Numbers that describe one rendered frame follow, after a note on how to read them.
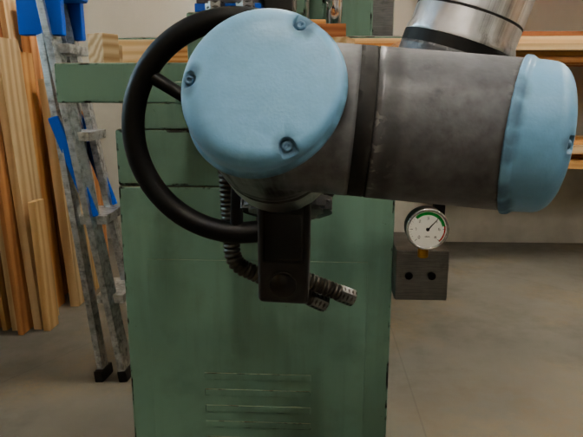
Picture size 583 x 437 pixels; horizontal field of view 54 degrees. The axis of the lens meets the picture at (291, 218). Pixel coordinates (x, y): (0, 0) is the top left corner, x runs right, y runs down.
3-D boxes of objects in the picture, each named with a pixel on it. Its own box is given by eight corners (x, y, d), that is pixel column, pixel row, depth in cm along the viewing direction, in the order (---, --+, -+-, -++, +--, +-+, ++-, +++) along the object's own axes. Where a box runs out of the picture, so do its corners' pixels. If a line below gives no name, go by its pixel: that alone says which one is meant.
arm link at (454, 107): (538, 63, 39) (358, 48, 40) (617, 52, 28) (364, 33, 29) (514, 197, 41) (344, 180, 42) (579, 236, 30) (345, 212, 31)
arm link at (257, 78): (350, 177, 28) (154, 159, 29) (342, 214, 41) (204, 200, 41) (368, 0, 29) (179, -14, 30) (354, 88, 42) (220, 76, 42)
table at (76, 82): (22, 103, 79) (18, 58, 78) (105, 101, 109) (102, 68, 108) (465, 104, 76) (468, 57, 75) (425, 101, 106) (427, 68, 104)
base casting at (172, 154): (114, 185, 91) (111, 127, 89) (194, 151, 147) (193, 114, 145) (398, 188, 88) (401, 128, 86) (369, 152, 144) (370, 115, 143)
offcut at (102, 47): (104, 63, 88) (101, 32, 88) (88, 63, 90) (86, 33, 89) (120, 64, 91) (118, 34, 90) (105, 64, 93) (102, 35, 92)
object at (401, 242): (395, 300, 88) (396, 251, 87) (386, 276, 100) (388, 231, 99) (449, 301, 88) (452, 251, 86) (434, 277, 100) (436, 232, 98)
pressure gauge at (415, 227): (404, 262, 84) (407, 208, 82) (401, 255, 88) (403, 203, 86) (448, 263, 84) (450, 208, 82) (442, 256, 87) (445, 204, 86)
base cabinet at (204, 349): (138, 565, 105) (112, 186, 90) (202, 401, 162) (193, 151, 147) (383, 576, 103) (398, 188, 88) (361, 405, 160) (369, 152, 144)
